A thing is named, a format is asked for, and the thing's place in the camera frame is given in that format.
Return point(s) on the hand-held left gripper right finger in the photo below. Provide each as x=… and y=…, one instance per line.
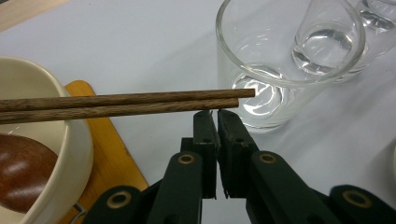
x=236, y=155

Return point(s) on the brown wooden chopstick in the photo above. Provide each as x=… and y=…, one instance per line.
x=124, y=99
x=124, y=110

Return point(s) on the wooden cutout coaster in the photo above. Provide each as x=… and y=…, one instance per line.
x=109, y=155

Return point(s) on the clear drinking glass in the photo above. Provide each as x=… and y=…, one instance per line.
x=378, y=49
x=264, y=102
x=378, y=20

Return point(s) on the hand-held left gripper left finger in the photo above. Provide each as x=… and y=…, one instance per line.
x=205, y=149

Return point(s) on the cream bowl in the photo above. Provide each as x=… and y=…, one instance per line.
x=74, y=149

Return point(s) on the brown wooden spoon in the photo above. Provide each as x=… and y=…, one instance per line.
x=25, y=174

